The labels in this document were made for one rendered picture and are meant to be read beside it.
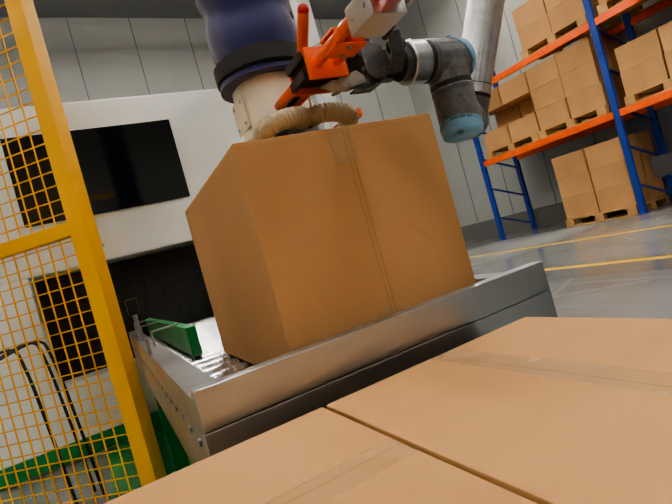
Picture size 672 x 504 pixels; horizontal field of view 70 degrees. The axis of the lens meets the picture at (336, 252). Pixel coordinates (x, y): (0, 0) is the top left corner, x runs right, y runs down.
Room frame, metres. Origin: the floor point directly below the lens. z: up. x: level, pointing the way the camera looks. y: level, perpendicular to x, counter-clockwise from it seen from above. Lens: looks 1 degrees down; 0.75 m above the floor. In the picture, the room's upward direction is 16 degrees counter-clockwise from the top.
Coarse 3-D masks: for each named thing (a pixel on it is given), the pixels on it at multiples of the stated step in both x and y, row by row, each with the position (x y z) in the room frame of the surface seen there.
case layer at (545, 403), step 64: (576, 320) 0.71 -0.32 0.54; (640, 320) 0.63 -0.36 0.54; (384, 384) 0.66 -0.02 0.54; (448, 384) 0.59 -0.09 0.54; (512, 384) 0.53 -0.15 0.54; (576, 384) 0.49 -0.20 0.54; (640, 384) 0.45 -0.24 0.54; (256, 448) 0.55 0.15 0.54; (320, 448) 0.50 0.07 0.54; (384, 448) 0.46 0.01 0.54; (448, 448) 0.43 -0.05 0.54; (512, 448) 0.40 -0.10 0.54; (576, 448) 0.37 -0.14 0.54; (640, 448) 0.35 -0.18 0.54
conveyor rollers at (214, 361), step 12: (192, 324) 2.67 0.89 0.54; (204, 324) 2.44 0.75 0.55; (216, 324) 2.21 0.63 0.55; (204, 336) 1.91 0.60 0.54; (216, 336) 1.76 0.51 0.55; (168, 348) 1.78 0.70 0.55; (204, 348) 1.56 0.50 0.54; (216, 348) 1.48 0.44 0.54; (192, 360) 1.37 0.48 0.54; (204, 360) 1.30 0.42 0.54; (216, 360) 1.23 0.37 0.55; (228, 360) 1.16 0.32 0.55; (240, 360) 1.16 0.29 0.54; (216, 372) 1.05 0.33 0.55; (228, 372) 1.05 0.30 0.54
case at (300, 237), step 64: (384, 128) 0.88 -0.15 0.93; (256, 192) 0.77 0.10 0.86; (320, 192) 0.81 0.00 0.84; (384, 192) 0.86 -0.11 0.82; (448, 192) 0.92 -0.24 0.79; (256, 256) 0.79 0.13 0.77; (320, 256) 0.80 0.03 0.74; (384, 256) 0.85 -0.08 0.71; (448, 256) 0.91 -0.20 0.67; (256, 320) 0.90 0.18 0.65; (320, 320) 0.79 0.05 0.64
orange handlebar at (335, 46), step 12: (324, 36) 0.80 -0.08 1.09; (336, 36) 0.77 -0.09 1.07; (348, 36) 0.82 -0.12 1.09; (324, 48) 0.81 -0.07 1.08; (336, 48) 0.79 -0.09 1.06; (348, 48) 0.80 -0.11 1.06; (360, 48) 0.82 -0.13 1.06; (312, 60) 0.86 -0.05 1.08; (324, 60) 0.84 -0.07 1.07; (336, 60) 0.87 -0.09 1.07; (288, 96) 0.98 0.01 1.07; (276, 108) 1.05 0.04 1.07
